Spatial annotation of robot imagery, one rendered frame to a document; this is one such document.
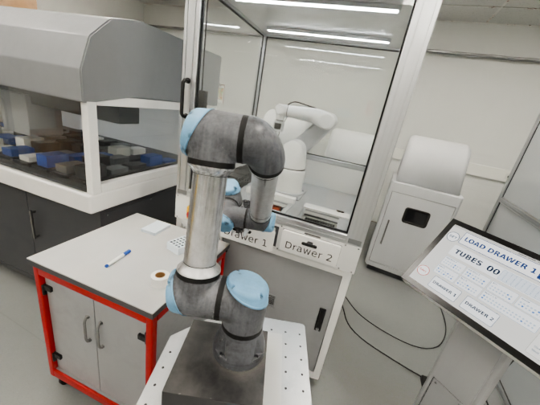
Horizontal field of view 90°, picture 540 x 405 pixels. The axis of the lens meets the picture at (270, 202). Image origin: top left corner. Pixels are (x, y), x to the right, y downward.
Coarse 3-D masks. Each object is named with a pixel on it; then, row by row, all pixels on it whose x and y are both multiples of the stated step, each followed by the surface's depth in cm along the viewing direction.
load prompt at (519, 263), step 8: (464, 240) 97; (472, 240) 96; (480, 240) 95; (472, 248) 94; (480, 248) 93; (488, 248) 92; (496, 248) 90; (488, 256) 90; (496, 256) 89; (504, 256) 88; (512, 256) 87; (520, 256) 85; (504, 264) 87; (512, 264) 85; (520, 264) 84; (528, 264) 83; (536, 264) 82; (520, 272) 83; (528, 272) 82; (536, 272) 81; (536, 280) 80
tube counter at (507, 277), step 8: (488, 264) 89; (496, 264) 88; (488, 272) 88; (496, 272) 87; (504, 272) 85; (512, 272) 84; (504, 280) 84; (512, 280) 83; (520, 280) 82; (528, 280) 81; (520, 288) 81; (528, 288) 80; (536, 288) 79; (528, 296) 79; (536, 296) 78
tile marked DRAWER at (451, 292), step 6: (438, 276) 95; (432, 282) 95; (438, 282) 94; (444, 282) 93; (438, 288) 93; (444, 288) 92; (450, 288) 91; (456, 288) 90; (444, 294) 91; (450, 294) 90; (456, 294) 89; (450, 300) 89
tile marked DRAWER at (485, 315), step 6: (468, 300) 86; (474, 300) 86; (462, 306) 86; (468, 306) 85; (474, 306) 85; (480, 306) 84; (468, 312) 85; (474, 312) 84; (480, 312) 83; (486, 312) 82; (492, 312) 81; (480, 318) 82; (486, 318) 81; (492, 318) 81; (498, 318) 80; (486, 324) 81; (492, 324) 80
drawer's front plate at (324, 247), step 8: (288, 232) 132; (296, 232) 132; (280, 240) 134; (288, 240) 133; (296, 240) 131; (304, 240) 130; (312, 240) 129; (320, 240) 128; (280, 248) 135; (288, 248) 134; (296, 248) 133; (312, 248) 130; (320, 248) 128; (328, 248) 127; (336, 248) 126; (304, 256) 132; (312, 256) 131; (320, 256) 130; (328, 256) 128; (336, 256) 127; (328, 264) 129; (336, 264) 128
